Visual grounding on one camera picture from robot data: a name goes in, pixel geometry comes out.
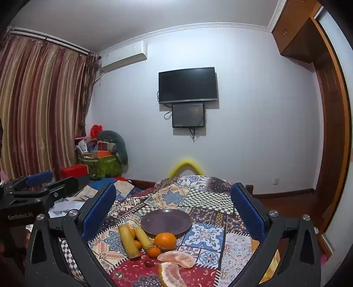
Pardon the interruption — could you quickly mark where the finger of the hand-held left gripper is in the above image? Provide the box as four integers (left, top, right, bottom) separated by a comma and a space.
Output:
12, 177, 80, 206
4, 170, 54, 194

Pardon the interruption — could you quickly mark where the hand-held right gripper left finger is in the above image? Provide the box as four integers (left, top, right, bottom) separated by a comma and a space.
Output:
24, 182, 118, 287

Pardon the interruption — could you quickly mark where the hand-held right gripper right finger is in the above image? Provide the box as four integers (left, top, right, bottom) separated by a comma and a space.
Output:
230, 182, 322, 287

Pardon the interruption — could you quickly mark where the yellow banana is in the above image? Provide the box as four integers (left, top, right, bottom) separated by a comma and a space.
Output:
134, 226, 154, 252

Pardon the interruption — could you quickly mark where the dark purple plate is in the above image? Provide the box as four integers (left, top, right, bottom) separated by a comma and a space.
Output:
140, 208, 193, 238

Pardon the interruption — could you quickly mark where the large orange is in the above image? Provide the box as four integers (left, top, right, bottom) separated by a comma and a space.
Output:
154, 232, 177, 251

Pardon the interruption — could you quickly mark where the red box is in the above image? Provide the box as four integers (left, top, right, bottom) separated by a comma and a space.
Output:
60, 164, 89, 179

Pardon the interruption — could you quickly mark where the white cloth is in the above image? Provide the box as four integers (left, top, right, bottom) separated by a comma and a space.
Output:
49, 200, 84, 219

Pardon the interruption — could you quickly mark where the blue cloth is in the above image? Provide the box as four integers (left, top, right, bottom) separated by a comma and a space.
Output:
90, 178, 117, 189

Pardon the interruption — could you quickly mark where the yellow sponge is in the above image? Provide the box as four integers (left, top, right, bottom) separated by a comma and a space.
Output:
118, 225, 141, 260

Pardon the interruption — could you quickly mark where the patchwork printed blanket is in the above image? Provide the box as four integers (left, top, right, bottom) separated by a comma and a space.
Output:
48, 174, 282, 287

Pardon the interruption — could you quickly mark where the green storage basket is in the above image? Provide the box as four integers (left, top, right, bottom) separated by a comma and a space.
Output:
78, 154, 123, 179

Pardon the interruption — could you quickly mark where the striped brown curtain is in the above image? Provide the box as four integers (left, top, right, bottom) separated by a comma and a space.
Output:
0, 28, 98, 181

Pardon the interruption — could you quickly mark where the grey plush pillow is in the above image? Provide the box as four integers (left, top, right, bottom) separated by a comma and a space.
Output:
98, 130, 129, 172

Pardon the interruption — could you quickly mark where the white air conditioner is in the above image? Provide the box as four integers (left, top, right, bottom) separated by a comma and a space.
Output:
100, 40, 147, 73

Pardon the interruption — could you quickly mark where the wooden overhead cabinet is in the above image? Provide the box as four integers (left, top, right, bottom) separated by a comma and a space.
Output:
272, 0, 324, 64

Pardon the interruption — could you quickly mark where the wooden bed frame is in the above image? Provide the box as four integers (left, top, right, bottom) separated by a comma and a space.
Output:
129, 179, 158, 190

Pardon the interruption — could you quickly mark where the small black wall monitor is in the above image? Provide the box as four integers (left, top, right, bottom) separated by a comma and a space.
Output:
172, 103, 206, 128

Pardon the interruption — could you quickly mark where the wooden door frame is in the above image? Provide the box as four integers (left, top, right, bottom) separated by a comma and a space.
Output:
309, 7, 353, 250

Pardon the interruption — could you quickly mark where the curtain rail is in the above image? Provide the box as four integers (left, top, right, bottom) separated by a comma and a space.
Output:
7, 26, 92, 53

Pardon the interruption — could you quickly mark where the black wall television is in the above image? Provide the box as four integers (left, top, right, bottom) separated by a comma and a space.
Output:
158, 67, 218, 104

